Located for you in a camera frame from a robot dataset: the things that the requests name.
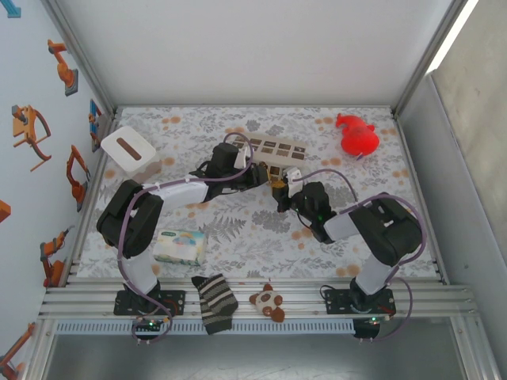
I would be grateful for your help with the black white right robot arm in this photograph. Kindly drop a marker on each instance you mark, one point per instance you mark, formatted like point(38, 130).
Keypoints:
point(392, 233)

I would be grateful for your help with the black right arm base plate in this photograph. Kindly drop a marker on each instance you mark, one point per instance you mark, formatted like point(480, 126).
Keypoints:
point(336, 301)

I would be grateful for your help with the aluminium frame post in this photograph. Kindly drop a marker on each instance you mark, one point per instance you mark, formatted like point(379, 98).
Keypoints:
point(80, 59)
point(428, 59)

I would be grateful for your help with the cream box with brown tiles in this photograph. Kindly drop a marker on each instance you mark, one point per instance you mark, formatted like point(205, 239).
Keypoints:
point(273, 148)

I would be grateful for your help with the soft tissue pack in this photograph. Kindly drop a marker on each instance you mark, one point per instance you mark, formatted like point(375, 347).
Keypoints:
point(180, 247)

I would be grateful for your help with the aluminium front rail beam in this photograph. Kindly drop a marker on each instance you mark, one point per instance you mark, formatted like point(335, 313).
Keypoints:
point(301, 297)

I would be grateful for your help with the aluminium side rail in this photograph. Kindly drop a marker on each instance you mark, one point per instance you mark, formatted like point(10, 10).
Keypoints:
point(84, 229)
point(408, 158)

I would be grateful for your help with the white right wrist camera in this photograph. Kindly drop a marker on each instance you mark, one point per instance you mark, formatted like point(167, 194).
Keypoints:
point(294, 180)

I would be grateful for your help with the red rubber toy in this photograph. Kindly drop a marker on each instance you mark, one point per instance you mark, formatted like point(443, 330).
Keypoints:
point(358, 140)

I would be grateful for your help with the small green circuit board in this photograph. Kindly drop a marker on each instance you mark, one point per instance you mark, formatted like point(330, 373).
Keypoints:
point(148, 324)
point(374, 321)

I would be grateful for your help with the floral tablecloth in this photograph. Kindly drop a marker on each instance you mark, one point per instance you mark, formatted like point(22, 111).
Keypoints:
point(245, 245)

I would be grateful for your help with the white tissue box holder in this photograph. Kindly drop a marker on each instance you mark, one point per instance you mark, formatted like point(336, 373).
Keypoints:
point(126, 148)

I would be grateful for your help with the black white striped sock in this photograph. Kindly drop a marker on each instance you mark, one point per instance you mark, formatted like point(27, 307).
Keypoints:
point(216, 305)

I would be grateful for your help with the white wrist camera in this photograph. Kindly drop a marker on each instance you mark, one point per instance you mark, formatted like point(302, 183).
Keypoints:
point(294, 180)
point(242, 156)

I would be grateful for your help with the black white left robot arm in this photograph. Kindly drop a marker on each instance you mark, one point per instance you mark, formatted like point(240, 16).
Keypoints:
point(130, 221)

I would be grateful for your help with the brown white plush toy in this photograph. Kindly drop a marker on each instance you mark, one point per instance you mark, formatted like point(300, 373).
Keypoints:
point(266, 302)

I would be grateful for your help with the blue orange wall sticker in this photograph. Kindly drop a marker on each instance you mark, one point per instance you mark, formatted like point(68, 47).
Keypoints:
point(95, 124)

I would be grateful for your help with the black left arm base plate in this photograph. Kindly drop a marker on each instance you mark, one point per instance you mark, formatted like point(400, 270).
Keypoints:
point(176, 302)

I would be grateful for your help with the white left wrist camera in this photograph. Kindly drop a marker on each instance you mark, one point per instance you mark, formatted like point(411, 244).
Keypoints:
point(242, 156)

